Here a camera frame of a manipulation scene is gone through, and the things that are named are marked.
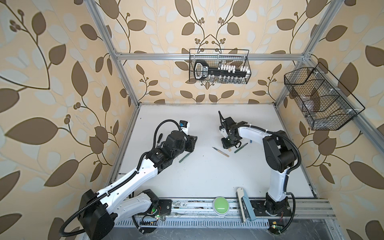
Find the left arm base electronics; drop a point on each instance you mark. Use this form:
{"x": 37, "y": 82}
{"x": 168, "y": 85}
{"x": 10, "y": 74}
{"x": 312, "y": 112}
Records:
{"x": 148, "y": 221}

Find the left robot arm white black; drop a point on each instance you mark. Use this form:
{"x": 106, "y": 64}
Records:
{"x": 99, "y": 212}

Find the black handled screwdriver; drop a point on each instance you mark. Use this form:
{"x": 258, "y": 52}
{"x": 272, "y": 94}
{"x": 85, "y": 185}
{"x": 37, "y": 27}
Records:
{"x": 159, "y": 138}

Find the green round button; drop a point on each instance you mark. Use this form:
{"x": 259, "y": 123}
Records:
{"x": 221, "y": 206}

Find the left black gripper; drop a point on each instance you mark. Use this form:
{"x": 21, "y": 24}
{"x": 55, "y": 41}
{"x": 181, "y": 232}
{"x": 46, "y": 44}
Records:
{"x": 191, "y": 142}

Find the green pen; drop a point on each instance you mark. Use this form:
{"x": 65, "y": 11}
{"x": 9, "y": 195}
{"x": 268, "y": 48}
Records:
{"x": 240, "y": 148}
{"x": 184, "y": 157}

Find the aluminium frame rails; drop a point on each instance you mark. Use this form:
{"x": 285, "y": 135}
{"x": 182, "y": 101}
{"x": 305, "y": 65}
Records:
{"x": 347, "y": 165}

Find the tan pen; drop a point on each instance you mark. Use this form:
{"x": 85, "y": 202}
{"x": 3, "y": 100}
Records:
{"x": 221, "y": 152}

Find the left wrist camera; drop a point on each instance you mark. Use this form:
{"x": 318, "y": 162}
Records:
{"x": 184, "y": 125}

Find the black wire basket right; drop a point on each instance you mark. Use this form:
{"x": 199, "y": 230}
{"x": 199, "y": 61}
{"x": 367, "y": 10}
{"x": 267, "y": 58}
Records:
{"x": 326, "y": 103}

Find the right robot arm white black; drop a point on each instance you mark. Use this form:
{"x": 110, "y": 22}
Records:
{"x": 281, "y": 155}

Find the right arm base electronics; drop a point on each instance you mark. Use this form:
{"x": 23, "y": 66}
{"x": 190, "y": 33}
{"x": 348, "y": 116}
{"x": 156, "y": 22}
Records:
{"x": 282, "y": 213}

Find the black wire basket back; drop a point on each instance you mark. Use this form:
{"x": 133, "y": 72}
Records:
{"x": 213, "y": 57}

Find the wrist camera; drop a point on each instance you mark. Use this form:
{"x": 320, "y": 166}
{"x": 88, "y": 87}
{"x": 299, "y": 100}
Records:
{"x": 223, "y": 131}
{"x": 184, "y": 125}

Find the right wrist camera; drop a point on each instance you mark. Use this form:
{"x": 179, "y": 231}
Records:
{"x": 223, "y": 131}

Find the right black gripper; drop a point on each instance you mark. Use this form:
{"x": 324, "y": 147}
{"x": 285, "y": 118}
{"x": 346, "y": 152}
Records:
{"x": 225, "y": 145}

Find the black wire basket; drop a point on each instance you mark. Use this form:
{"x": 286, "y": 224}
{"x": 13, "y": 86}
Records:
{"x": 326, "y": 103}
{"x": 213, "y": 57}

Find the black bit set case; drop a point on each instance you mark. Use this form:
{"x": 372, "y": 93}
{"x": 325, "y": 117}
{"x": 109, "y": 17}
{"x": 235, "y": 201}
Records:
{"x": 202, "y": 70}

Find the grey teal tool holder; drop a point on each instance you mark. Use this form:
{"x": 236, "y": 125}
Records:
{"x": 245, "y": 206}

